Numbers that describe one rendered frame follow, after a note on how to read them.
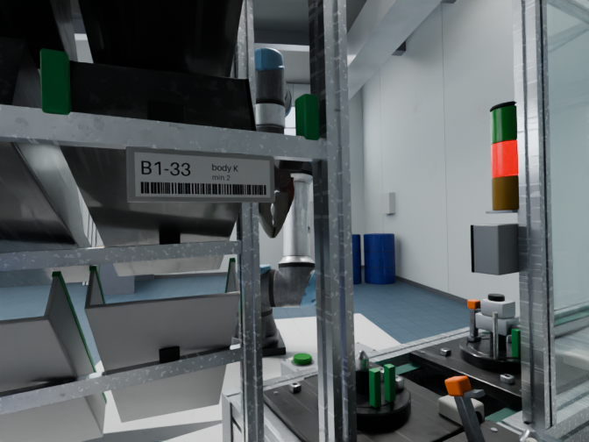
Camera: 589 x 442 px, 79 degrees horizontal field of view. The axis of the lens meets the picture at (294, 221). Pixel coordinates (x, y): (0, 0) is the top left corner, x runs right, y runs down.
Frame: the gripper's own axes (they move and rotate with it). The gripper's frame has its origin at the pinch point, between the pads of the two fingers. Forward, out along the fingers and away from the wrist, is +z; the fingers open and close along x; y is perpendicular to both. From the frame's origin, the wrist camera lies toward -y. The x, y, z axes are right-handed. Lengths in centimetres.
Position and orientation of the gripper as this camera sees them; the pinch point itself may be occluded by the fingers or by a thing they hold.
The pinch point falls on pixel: (273, 231)
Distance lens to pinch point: 70.0
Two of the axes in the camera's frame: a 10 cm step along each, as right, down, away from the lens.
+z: 0.3, 10.0, 0.0
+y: -4.9, 0.1, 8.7
